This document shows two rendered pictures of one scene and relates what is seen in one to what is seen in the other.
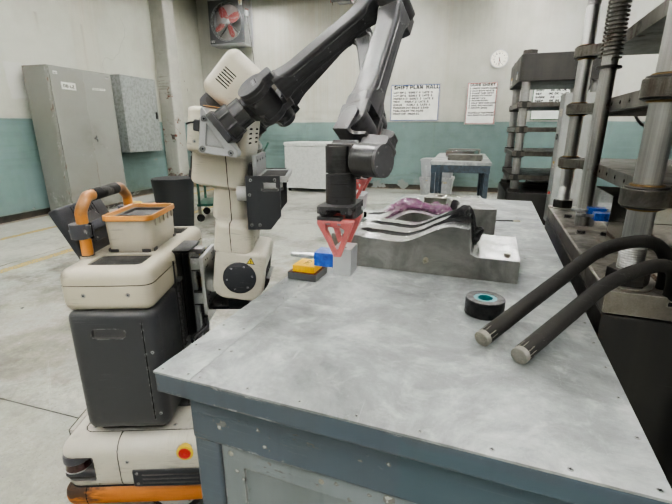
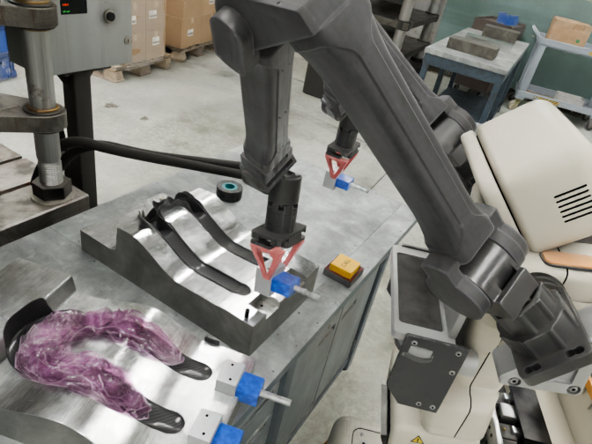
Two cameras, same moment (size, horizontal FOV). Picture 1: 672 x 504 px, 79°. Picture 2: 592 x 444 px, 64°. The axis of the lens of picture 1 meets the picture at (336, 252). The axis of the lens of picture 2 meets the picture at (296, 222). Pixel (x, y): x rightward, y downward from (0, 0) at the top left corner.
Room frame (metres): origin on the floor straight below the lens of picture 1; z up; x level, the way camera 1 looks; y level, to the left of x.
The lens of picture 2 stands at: (2.03, 0.02, 1.56)
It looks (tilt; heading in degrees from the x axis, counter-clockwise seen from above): 32 degrees down; 185
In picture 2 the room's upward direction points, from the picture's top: 12 degrees clockwise
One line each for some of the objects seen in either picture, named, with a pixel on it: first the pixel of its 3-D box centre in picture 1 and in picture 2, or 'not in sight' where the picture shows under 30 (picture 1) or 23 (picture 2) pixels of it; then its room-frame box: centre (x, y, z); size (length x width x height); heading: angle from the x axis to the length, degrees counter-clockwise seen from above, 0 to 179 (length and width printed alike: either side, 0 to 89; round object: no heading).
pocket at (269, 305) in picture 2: not in sight; (262, 309); (1.31, -0.08, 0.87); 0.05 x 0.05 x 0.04; 70
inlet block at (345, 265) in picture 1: (322, 256); (347, 183); (0.78, 0.03, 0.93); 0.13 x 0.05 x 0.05; 73
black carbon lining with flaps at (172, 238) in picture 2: (422, 220); (203, 237); (1.19, -0.26, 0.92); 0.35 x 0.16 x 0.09; 70
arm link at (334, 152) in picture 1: (343, 159); (350, 116); (0.76, -0.01, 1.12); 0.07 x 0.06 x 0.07; 48
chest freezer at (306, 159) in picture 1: (327, 166); not in sight; (8.31, 0.17, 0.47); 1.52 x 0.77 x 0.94; 73
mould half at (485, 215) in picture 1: (418, 216); (94, 366); (1.54, -0.31, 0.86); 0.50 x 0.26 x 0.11; 87
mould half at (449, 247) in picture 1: (426, 237); (199, 249); (1.18, -0.27, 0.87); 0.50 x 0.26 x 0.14; 70
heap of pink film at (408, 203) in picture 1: (417, 205); (97, 347); (1.53, -0.31, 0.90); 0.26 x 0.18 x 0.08; 87
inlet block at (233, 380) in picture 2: not in sight; (255, 390); (1.50, -0.04, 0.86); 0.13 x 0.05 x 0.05; 87
